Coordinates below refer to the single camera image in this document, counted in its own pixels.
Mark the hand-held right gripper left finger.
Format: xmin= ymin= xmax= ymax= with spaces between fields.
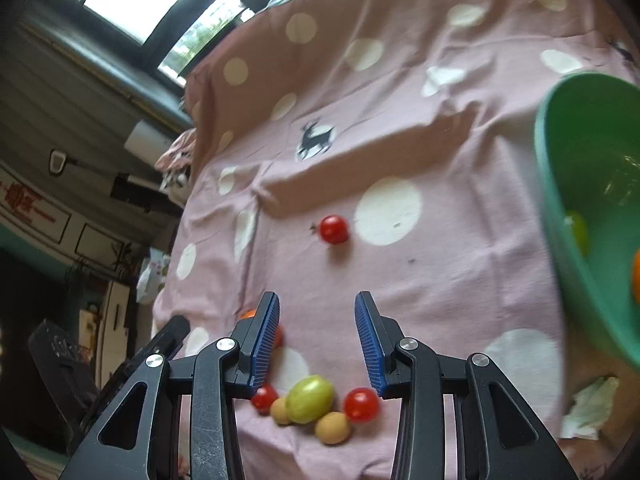
xmin=59 ymin=291 xmax=281 ymax=480

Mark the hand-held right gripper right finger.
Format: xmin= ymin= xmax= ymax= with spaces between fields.
xmin=354 ymin=290 xmax=578 ymax=480

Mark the red cherry tomato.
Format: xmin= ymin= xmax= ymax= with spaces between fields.
xmin=343 ymin=387 xmax=381 ymax=423
xmin=251 ymin=384 xmax=280 ymax=413
xmin=319 ymin=215 xmax=350 ymax=246

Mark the small yellow cherry tomato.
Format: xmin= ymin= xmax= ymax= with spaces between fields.
xmin=270 ymin=396 xmax=293 ymax=426

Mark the large green cherry tomato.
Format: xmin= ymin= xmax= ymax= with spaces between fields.
xmin=286 ymin=375 xmax=335 ymax=425

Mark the large yellow cherry tomato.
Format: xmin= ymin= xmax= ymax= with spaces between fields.
xmin=315 ymin=411 xmax=351 ymax=445

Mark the small green cherry tomato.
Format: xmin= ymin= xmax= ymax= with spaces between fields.
xmin=564 ymin=211 xmax=591 ymax=256

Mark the green bowl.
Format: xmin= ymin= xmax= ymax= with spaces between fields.
xmin=534 ymin=72 xmax=640 ymax=381

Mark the black device with knobs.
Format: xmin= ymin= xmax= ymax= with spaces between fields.
xmin=27 ymin=319 xmax=101 ymax=441

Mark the floral cloth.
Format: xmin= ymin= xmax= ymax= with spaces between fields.
xmin=155 ymin=127 xmax=198 ymax=206

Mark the pink dotted deer blanket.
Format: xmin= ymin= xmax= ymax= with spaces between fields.
xmin=150 ymin=0 xmax=640 ymax=480

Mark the small crumpled tissue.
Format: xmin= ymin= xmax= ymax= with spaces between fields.
xmin=560 ymin=376 xmax=621 ymax=442

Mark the black wall-mounted device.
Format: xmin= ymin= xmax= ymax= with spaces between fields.
xmin=111 ymin=172 xmax=176 ymax=211

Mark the red wall poster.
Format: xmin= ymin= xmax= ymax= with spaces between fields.
xmin=0 ymin=165 xmax=73 ymax=246

